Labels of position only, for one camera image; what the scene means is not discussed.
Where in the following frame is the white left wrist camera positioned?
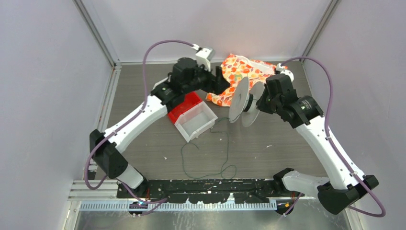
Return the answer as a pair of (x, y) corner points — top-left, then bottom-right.
(192, 44), (215, 72)

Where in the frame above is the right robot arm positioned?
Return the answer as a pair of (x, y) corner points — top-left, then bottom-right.
(256, 74), (379, 215)

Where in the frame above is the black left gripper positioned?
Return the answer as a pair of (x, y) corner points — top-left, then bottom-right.
(182, 60), (230, 96)

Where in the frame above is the green wire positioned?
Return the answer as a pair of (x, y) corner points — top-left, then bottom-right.
(180, 117), (237, 180)

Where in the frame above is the floral orange cloth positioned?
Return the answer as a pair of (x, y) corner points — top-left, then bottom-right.
(205, 54), (277, 107)

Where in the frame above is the white slotted cable duct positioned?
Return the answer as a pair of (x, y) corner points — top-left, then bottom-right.
(79, 200), (277, 212)

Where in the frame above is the white and red bin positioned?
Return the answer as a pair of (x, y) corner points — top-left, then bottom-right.
(168, 92), (218, 143)

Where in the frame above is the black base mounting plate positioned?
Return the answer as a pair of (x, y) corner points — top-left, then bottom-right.
(132, 179), (299, 204)

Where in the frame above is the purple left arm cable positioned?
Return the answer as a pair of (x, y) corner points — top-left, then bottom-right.
(83, 39), (203, 204)

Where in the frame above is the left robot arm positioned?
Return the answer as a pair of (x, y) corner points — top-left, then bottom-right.
(90, 57), (230, 198)

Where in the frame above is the white perforated spool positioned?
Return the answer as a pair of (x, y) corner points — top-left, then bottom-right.
(228, 77), (264, 127)

